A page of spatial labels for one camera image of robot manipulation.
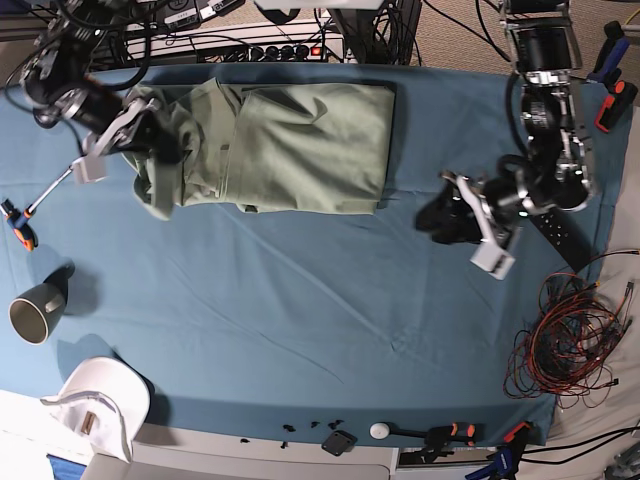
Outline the grey ceramic mug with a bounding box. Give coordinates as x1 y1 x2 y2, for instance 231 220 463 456
8 283 66 345

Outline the black remote control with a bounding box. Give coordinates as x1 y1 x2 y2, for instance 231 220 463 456
529 208 593 273

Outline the black square plate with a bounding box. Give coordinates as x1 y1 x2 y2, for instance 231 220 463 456
321 430 357 457

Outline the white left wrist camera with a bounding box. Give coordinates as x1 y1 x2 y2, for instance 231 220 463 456
471 242 515 280

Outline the white round puck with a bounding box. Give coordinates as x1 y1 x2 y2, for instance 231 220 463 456
369 422 391 440

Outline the white power strip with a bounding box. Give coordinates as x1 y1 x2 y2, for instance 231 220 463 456
208 42 344 63

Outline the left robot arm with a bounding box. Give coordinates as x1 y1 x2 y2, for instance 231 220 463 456
415 1 595 246

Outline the blue black clamp bottom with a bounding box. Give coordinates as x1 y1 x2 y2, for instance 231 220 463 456
465 421 532 480

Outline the black orange bar clamp bottom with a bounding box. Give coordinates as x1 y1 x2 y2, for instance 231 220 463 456
390 423 477 450

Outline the light green T-shirt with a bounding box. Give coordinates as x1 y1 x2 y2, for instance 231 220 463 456
124 79 395 220

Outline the orange blue handled screwdriver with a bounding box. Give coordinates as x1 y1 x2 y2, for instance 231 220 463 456
1 166 73 252

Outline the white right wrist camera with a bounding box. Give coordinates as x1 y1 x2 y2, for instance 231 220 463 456
71 155 107 184

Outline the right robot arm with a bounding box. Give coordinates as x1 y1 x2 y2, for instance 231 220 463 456
19 1 182 165

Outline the blue black clamp top right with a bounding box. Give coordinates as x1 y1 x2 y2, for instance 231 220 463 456
586 21 630 87

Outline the blue black clamp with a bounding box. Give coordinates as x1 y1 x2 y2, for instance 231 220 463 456
465 421 532 480
586 21 630 87

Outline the red black wire bundle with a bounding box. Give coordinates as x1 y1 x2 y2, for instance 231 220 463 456
502 248 640 412

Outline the blue table cloth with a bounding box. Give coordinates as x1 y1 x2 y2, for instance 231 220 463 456
0 63 635 447

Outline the white baseball cap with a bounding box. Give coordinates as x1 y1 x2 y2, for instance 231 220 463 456
40 357 150 463

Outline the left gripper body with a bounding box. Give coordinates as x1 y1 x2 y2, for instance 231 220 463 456
440 170 521 248

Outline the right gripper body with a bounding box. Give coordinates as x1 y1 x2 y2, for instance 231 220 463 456
83 97 162 157

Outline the black orange clamp top right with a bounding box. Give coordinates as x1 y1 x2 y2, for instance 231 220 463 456
594 80 638 133

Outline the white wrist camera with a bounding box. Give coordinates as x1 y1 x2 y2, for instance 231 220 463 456
471 242 515 280
71 155 107 184

